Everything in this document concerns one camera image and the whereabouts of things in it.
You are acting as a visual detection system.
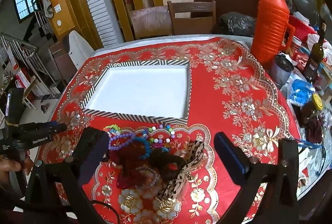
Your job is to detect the multicoloured bead bracelet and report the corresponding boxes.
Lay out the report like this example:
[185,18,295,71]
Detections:
[141,124,175,144]

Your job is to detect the brown scrunchie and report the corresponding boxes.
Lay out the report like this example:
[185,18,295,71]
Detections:
[149,149,186,180]

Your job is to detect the dark glass bottle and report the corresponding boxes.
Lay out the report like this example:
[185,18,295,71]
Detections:
[303,23,326,83]

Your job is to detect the red translucent hair tie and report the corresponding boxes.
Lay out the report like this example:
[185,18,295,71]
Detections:
[115,167,156,189]

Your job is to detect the white louvred door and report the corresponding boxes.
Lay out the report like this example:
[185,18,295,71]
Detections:
[74,0,125,48]

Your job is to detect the leopard print bow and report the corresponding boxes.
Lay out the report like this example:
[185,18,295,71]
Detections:
[156,139,208,201]

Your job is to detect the black plastic bag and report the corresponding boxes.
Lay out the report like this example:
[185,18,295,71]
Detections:
[280,0,320,25]
[218,12,257,37]

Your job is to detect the blue bead bracelet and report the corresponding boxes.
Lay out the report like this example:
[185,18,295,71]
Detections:
[133,136,152,159]

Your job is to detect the grey cup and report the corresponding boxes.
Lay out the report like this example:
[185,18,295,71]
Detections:
[271,54,295,89]

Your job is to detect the dark red scrunchie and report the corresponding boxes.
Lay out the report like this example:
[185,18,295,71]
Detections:
[118,142,147,175]

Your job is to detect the red plastic container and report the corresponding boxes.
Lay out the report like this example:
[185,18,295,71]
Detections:
[288,15,317,43]

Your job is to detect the blue plastic bag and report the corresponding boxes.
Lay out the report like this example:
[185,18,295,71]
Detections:
[288,79,315,107]

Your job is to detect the metal stair railing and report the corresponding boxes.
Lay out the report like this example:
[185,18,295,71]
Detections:
[0,32,56,100]

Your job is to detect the pink bead bracelet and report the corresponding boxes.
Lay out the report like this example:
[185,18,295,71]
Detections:
[135,165,160,184]

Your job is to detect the colourful plastic chain bracelet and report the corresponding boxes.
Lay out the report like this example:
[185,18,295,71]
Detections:
[152,142,172,150]

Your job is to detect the plain-backed wooden chair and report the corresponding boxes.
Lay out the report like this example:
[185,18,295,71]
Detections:
[128,6,173,40]

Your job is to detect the purple bead bracelet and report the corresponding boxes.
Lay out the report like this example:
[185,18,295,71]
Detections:
[107,131,135,152]

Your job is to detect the colourful flower bracelet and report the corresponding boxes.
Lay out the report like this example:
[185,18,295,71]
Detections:
[103,124,122,136]

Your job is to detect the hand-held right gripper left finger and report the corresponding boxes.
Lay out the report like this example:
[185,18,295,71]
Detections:
[24,127,115,224]

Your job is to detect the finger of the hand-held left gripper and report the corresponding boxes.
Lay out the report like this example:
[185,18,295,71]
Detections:
[31,122,60,128]
[25,124,67,137]

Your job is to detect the white chair back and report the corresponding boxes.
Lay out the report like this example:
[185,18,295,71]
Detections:
[69,30,95,69]

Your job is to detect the red floral tablecloth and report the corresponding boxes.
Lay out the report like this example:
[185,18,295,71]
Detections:
[36,36,303,224]

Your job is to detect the window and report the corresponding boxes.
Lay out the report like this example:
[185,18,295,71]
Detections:
[13,0,39,23]

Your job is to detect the slatted wooden chair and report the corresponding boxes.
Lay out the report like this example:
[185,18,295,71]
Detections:
[167,1,216,35]

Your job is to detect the orange ribbed thermos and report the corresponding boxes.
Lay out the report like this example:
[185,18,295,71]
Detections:
[250,0,296,65]

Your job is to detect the striped tray box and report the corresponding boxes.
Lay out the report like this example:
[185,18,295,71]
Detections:
[80,59,192,126]

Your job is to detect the person's left hand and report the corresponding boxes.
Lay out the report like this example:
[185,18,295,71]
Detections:
[0,150,34,188]

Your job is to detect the white table cover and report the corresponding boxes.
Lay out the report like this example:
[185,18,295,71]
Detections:
[95,34,256,52]

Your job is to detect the brown chair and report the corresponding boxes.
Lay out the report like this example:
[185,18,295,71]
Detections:
[49,42,71,84]

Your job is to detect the jar with yellow lid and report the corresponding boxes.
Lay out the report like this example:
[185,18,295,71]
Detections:
[298,93,323,126]

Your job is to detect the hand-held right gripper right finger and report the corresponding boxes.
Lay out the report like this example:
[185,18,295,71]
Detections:
[214,132,300,224]

